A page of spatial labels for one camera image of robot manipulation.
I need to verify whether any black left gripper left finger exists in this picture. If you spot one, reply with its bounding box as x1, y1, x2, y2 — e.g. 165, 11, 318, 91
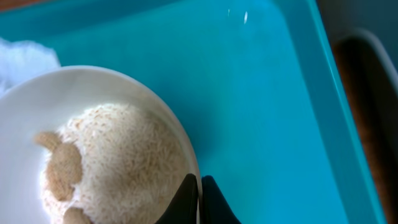
155, 174, 198, 224

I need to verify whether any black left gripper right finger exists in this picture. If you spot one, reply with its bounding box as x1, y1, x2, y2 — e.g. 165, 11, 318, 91
201, 175, 241, 224

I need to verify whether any white bowl with peanuts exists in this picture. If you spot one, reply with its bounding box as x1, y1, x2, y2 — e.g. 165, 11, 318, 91
1, 66, 201, 223

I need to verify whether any white napkin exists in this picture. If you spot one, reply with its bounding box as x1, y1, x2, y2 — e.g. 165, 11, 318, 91
1, 38, 61, 96

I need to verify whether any grey dishwasher rack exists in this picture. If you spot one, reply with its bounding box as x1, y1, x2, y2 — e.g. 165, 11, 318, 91
317, 0, 397, 223

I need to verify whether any teal plastic tray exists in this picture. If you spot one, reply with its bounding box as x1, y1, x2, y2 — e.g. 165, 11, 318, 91
1, 0, 386, 223

